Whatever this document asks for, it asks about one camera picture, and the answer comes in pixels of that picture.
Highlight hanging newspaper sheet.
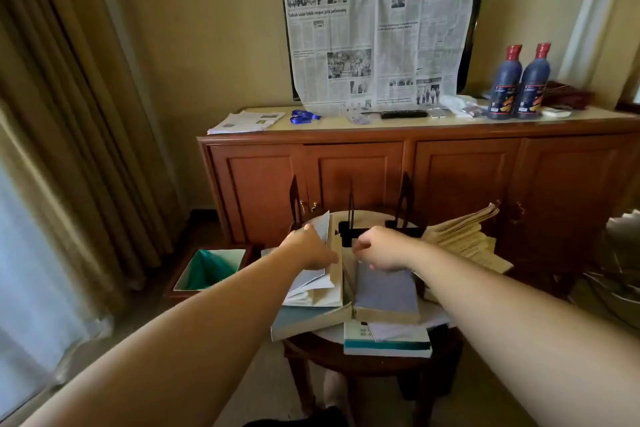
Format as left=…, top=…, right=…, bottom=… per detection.
left=281, top=0, right=476, bottom=117

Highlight person's left hand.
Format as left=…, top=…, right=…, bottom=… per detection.
left=279, top=223, right=341, bottom=272

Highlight green bin liner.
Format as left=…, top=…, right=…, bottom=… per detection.
left=172, top=249, right=247, bottom=292

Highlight white sheer curtain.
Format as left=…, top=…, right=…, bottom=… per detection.
left=0, top=161, right=116, bottom=422

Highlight lavender cover book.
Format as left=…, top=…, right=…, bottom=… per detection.
left=352, top=261, right=421, bottom=325

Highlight person's left forearm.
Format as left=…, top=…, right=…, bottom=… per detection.
left=19, top=241, right=311, bottom=427

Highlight grey cover book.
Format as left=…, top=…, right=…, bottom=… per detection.
left=281, top=211, right=346, bottom=308

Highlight dark red bag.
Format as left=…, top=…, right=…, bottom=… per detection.
left=542, top=80, right=596, bottom=111

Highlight wooden sideboard cabinet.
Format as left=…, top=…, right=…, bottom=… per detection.
left=196, top=106, right=640, bottom=262

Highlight white plastic bag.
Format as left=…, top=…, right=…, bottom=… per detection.
left=439, top=93, right=483, bottom=115

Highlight yellowed blue cover book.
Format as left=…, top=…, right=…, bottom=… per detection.
left=422, top=202, right=513, bottom=275

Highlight large white teal textbook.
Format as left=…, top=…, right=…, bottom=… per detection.
left=343, top=319, right=433, bottom=358

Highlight person's right hand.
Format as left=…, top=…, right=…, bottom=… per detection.
left=352, top=226, right=423, bottom=272

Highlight black television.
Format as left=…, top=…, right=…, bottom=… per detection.
left=289, top=0, right=490, bottom=102

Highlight round wooden table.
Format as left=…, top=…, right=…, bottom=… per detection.
left=282, top=209, right=466, bottom=427

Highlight white paper sheets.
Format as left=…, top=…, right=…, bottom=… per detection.
left=415, top=286, right=453, bottom=330

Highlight wooden trash bin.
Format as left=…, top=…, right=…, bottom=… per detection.
left=163, top=244, right=261, bottom=305

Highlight person's right forearm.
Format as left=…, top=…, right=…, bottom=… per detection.
left=409, top=239, right=640, bottom=427

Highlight beige curtain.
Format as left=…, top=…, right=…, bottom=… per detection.
left=0, top=0, right=186, bottom=322

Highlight black metal bookend rack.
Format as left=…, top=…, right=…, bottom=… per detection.
left=287, top=171, right=426, bottom=248

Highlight cream curtain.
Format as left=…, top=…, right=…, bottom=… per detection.
left=557, top=0, right=640, bottom=107

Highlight folded newspaper pile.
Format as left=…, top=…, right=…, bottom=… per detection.
left=207, top=109, right=286, bottom=136

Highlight dark blue red-capped bottle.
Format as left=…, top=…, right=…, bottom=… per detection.
left=487, top=45, right=523, bottom=120
left=515, top=43, right=552, bottom=120

